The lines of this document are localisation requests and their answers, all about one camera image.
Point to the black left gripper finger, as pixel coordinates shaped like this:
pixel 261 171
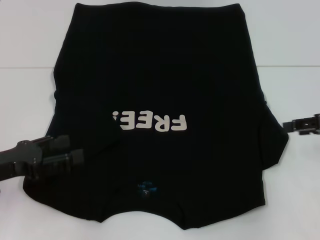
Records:
pixel 57 142
pixel 65 160

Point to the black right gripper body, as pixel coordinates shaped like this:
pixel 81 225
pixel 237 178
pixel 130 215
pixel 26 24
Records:
pixel 317 123

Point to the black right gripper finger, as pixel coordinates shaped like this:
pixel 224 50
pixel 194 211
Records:
pixel 300 126

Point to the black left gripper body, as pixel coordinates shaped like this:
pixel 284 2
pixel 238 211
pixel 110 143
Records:
pixel 20 156

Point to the black shirt with FREE print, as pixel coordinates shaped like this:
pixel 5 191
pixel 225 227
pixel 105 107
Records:
pixel 160 75

